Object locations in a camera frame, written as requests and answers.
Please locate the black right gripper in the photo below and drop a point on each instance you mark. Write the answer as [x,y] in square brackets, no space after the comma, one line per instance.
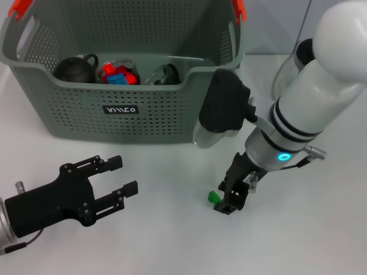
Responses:
[239,169]

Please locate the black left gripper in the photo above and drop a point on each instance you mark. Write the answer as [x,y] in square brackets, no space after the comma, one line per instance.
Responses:
[51,203]

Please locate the green toy brick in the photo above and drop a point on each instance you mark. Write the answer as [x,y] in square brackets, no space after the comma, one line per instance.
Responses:
[213,197]

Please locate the blue square toy brick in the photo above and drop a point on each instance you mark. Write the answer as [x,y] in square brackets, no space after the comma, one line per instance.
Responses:
[116,79]

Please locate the dark red long brick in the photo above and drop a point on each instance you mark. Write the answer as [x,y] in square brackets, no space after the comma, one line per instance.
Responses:
[121,70]

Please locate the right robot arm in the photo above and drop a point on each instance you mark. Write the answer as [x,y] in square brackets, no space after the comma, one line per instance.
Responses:
[315,86]

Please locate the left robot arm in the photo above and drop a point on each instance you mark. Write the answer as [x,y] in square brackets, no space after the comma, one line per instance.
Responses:
[5,226]

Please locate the grey perforated storage basket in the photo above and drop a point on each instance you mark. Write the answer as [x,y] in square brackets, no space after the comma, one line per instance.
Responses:
[143,123]

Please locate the dark clay teapot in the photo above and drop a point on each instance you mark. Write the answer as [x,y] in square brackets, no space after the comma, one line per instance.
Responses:
[74,70]

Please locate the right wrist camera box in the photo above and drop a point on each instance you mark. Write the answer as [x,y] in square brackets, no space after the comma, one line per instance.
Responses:
[223,106]

